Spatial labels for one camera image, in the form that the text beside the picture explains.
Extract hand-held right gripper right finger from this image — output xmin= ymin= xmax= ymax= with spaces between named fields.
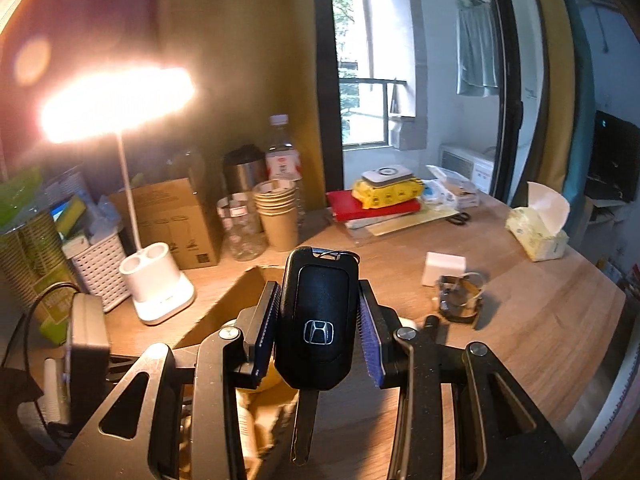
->
xmin=357 ymin=279 xmax=583 ymax=480

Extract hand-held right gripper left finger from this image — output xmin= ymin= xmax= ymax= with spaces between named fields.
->
xmin=55 ymin=280 xmax=281 ymax=480

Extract black car key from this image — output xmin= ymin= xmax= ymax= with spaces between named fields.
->
xmin=274 ymin=246 xmax=362 ymax=465

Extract white charger adapter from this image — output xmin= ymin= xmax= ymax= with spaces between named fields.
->
xmin=422 ymin=251 xmax=467 ymax=288

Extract white lattice basket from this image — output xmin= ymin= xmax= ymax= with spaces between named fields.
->
xmin=65 ymin=232 xmax=131 ymax=313

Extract white desk lamp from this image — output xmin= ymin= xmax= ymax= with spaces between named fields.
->
xmin=40 ymin=65 xmax=197 ymax=326

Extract clear glass jar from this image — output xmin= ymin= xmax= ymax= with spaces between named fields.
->
xmin=216 ymin=194 xmax=268 ymax=262

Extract stack of brown paper cups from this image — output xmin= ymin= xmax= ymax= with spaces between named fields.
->
xmin=252 ymin=178 xmax=301 ymax=253

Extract yellow green sponge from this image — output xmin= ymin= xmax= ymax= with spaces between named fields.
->
xmin=52 ymin=195 xmax=88 ymax=238

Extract beige envelope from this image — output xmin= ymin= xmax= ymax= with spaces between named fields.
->
xmin=345 ymin=207 xmax=461 ymax=238

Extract brown printed cardboard box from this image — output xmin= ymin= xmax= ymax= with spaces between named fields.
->
xmin=107 ymin=177 xmax=223 ymax=271

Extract red book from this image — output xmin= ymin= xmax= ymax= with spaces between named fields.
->
xmin=326 ymin=190 xmax=422 ymax=223

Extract yellow wipes pack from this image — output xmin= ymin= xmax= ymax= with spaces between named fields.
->
xmin=351 ymin=174 xmax=426 ymax=211

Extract steel thermos flask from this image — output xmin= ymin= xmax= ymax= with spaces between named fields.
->
xmin=221 ymin=145 xmax=268 ymax=201

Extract clear water bottle red label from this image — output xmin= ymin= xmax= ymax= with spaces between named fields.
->
xmin=265 ymin=114 xmax=307 ymax=231

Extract white grey flat device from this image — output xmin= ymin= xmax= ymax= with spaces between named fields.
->
xmin=361 ymin=166 xmax=412 ymax=186

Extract clear plastic packages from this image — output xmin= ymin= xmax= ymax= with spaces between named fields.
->
xmin=422 ymin=164 xmax=481 ymax=211

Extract pale yellow tissue pack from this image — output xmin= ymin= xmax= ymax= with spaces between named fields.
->
xmin=505 ymin=181 xmax=571 ymax=263

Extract white balcony appliance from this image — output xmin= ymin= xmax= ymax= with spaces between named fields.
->
xmin=439 ymin=144 xmax=496 ymax=193

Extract balcony metal railing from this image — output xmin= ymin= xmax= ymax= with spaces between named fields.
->
xmin=340 ymin=77 xmax=407 ymax=146

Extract white television cabinet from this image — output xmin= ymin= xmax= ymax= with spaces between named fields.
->
xmin=575 ymin=195 xmax=640 ymax=261

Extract mustard yellow curtain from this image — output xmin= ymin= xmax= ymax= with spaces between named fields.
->
xmin=520 ymin=0 xmax=576 ymax=201
xmin=155 ymin=0 xmax=346 ymax=221

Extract teal curtain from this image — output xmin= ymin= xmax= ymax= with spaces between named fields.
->
xmin=550 ymin=0 xmax=601 ymax=241

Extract black television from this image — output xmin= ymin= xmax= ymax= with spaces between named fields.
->
xmin=585 ymin=110 xmax=640 ymax=201

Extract hanging pale shirt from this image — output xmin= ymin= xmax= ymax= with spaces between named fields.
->
xmin=455 ymin=0 xmax=501 ymax=97

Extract dark navy curtain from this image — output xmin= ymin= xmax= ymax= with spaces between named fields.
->
xmin=0 ymin=0 xmax=166 ymax=181

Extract black sliding door frame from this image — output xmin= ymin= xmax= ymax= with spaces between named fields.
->
xmin=482 ymin=0 xmax=526 ymax=206

